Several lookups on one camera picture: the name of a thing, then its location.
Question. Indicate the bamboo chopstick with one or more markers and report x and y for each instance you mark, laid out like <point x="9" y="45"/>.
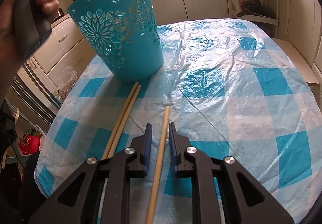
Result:
<point x="118" y="121"/>
<point x="123" y="122"/>
<point x="158" y="169"/>

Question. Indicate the person's left hand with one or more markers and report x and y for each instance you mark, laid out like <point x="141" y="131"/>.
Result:
<point x="9" y="47"/>

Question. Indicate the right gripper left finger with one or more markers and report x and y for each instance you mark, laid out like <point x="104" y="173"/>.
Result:
<point x="139" y="162"/>

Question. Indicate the clear floral plastic bag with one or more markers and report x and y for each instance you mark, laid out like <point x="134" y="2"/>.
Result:
<point x="67" y="80"/>

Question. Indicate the black pan on rack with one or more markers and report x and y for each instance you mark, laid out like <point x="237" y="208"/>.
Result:
<point x="256" y="8"/>

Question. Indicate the blue white checkered tablecloth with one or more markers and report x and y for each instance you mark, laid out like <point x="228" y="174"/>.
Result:
<point x="231" y="90"/>

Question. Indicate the teal perforated plastic basket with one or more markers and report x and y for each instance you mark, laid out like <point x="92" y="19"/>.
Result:
<point x="123" y="34"/>

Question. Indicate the white wooden stool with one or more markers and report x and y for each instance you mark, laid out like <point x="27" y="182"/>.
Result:
<point x="298" y="61"/>

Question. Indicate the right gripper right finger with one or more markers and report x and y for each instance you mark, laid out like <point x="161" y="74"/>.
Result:
<point x="178" y="145"/>

